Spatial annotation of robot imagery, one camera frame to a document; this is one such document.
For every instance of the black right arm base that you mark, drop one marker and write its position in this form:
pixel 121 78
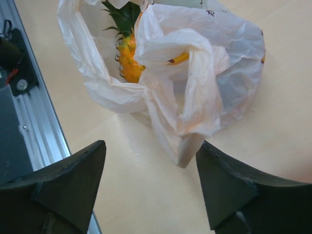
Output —
pixel 15 60

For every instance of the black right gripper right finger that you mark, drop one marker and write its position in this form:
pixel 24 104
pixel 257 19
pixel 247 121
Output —
pixel 240 199

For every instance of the white plastic bag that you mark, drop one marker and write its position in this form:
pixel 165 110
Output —
pixel 202 65

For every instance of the orange fake pineapple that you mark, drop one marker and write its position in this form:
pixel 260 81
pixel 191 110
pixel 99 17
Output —
pixel 125 19

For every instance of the aluminium front rail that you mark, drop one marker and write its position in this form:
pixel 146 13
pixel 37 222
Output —
pixel 30 134

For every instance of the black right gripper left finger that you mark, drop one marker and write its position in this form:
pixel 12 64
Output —
pixel 57 199

